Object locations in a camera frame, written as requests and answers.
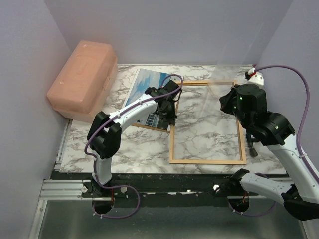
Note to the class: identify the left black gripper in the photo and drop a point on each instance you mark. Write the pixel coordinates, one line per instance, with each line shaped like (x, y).
(170, 119)

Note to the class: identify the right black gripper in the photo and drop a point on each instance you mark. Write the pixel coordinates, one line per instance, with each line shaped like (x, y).
(226, 99)

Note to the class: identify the brown wooden picture frame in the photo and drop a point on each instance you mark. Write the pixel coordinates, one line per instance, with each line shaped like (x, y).
(202, 133)

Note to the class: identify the photo of white building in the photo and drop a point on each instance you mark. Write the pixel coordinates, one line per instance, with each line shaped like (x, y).
(143, 79)

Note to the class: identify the clear acrylic sheet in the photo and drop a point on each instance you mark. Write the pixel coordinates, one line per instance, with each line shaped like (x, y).
(234, 54)

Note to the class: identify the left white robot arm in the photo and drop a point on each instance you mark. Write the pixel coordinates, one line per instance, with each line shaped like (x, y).
(104, 137)

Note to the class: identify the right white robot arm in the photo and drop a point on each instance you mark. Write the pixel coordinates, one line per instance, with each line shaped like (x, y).
(248, 104)

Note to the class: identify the small black tool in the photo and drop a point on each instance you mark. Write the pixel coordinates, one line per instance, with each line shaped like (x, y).
(252, 151)

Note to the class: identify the pink translucent plastic storage box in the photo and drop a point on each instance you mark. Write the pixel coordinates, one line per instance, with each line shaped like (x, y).
(81, 88)

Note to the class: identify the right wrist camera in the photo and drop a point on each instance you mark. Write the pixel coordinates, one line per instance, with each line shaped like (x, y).
(254, 77)

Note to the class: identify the aluminium extrusion frame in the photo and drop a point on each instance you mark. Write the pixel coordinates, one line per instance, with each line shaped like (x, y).
(67, 215)

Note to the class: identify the black mounting base rail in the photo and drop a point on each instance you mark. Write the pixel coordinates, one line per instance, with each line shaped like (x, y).
(158, 190)

